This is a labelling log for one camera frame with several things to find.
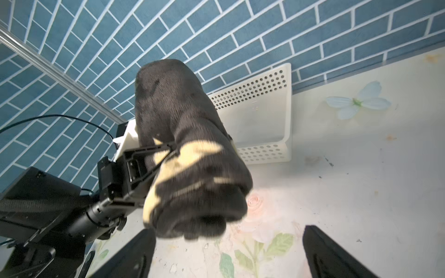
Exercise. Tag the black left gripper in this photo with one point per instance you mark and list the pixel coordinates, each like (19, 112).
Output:
(124, 185)

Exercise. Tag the black pillowcase with cream flowers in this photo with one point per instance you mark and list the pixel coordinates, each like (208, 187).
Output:
(202, 186)

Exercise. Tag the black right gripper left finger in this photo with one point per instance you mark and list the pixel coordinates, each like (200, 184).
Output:
(133, 260)

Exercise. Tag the white perforated plastic basket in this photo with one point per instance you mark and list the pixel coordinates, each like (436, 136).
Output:
(257, 114)

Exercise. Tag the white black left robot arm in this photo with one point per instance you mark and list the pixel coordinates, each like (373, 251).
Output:
(48, 222)

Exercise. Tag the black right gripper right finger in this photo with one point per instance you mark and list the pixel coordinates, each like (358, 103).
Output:
(327, 259)

